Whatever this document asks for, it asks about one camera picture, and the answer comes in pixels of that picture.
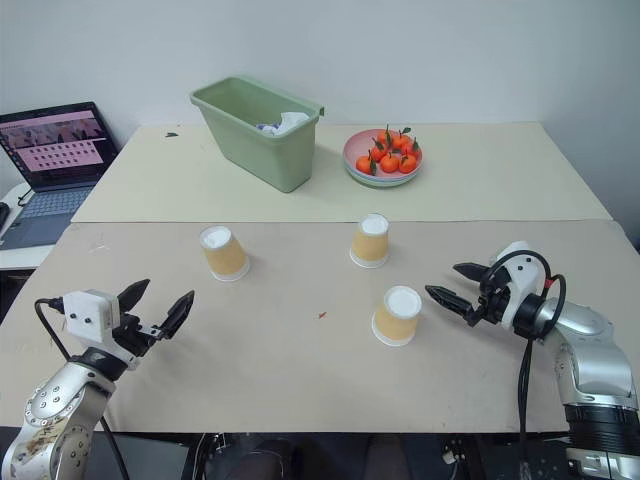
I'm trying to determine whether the pink bowl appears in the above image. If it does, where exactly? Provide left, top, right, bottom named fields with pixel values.
left=342, top=128, right=426, bottom=182

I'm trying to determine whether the tan paper cup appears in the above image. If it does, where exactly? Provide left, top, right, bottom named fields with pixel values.
left=199, top=225, right=251, bottom=283
left=348, top=212, right=391, bottom=270
left=370, top=284, right=424, bottom=348

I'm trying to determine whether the pale green bowl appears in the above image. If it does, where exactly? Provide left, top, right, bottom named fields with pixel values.
left=345, top=167, right=424, bottom=190

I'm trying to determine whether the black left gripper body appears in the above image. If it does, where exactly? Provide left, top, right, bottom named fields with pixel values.
left=110, top=312, right=170, bottom=372

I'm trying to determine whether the crumpled white paper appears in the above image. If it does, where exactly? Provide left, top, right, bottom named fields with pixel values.
left=276, top=111, right=310, bottom=137

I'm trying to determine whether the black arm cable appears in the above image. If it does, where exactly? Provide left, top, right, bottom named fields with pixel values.
left=481, top=249, right=568, bottom=454
left=34, top=297, right=131, bottom=480

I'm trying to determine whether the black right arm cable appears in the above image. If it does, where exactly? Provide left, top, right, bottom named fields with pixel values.
left=481, top=249, right=568, bottom=454

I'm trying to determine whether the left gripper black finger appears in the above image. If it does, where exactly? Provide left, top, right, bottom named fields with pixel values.
left=117, top=278, right=152, bottom=318
left=159, top=289, right=197, bottom=341

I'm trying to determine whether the open grey laptop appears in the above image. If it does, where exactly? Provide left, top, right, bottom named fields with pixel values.
left=0, top=101, right=121, bottom=252

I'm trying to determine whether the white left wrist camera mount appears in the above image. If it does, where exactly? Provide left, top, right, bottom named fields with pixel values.
left=62, top=289, right=121, bottom=347

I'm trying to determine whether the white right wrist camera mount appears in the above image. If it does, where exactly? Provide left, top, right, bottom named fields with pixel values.
left=487, top=240, right=547, bottom=332

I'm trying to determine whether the green plastic bin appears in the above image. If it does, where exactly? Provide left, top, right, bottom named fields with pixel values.
left=188, top=74, right=326, bottom=195

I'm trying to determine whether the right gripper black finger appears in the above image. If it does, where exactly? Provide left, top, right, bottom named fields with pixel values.
left=451, top=262, right=489, bottom=284
left=424, top=284, right=476, bottom=324

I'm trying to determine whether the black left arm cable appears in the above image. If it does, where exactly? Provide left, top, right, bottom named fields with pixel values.
left=34, top=297, right=131, bottom=480

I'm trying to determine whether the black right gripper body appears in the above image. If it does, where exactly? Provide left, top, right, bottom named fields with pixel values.
left=466, top=271, right=512, bottom=329

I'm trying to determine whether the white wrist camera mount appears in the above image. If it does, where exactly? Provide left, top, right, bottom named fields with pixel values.
left=487, top=240, right=547, bottom=332
left=62, top=289, right=121, bottom=347

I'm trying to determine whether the dark rounded shape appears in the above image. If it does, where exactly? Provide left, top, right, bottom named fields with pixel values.
left=189, top=431, right=302, bottom=480

